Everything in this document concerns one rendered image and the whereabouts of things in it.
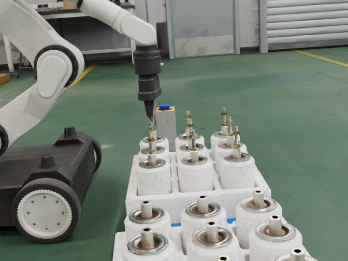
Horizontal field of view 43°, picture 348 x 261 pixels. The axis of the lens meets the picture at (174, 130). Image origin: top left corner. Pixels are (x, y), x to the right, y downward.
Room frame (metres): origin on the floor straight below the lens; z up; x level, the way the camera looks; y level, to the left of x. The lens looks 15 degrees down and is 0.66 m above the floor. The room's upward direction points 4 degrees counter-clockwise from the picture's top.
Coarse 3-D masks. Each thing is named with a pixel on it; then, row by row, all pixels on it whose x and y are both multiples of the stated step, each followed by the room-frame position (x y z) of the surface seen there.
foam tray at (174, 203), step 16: (176, 160) 1.43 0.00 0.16; (176, 176) 1.22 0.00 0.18; (256, 176) 1.18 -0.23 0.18; (128, 192) 1.13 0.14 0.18; (176, 192) 1.10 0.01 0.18; (192, 192) 1.10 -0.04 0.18; (208, 192) 1.09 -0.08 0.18; (224, 192) 1.08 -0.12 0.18; (240, 192) 1.08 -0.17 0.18; (128, 208) 1.07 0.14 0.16; (176, 208) 1.07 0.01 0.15; (224, 208) 1.07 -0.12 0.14
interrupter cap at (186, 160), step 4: (188, 156) 1.18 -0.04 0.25; (200, 156) 1.17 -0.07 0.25; (204, 156) 1.17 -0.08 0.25; (184, 160) 1.15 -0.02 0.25; (188, 160) 1.16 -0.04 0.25; (200, 160) 1.15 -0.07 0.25; (204, 160) 1.14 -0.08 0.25; (184, 164) 1.13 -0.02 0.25; (188, 164) 1.12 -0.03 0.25; (192, 164) 1.11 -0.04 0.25; (196, 164) 1.11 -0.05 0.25; (200, 164) 1.11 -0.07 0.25
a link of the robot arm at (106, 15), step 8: (80, 0) 1.34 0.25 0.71; (88, 0) 1.34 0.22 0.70; (96, 0) 1.35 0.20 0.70; (104, 0) 1.36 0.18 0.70; (80, 8) 1.35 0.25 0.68; (88, 8) 1.35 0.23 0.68; (96, 8) 1.34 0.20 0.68; (104, 8) 1.35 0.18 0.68; (112, 8) 1.35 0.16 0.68; (96, 16) 1.36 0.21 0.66; (104, 16) 1.35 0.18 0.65; (112, 16) 1.35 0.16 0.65
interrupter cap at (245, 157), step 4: (224, 156) 1.16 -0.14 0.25; (228, 156) 1.16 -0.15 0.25; (232, 156) 1.16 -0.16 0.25; (244, 156) 1.15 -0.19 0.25; (248, 156) 1.15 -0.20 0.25; (228, 160) 1.12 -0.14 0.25; (232, 160) 1.13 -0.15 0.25; (236, 160) 1.12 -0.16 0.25; (240, 160) 1.12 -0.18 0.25; (244, 160) 1.12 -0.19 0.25
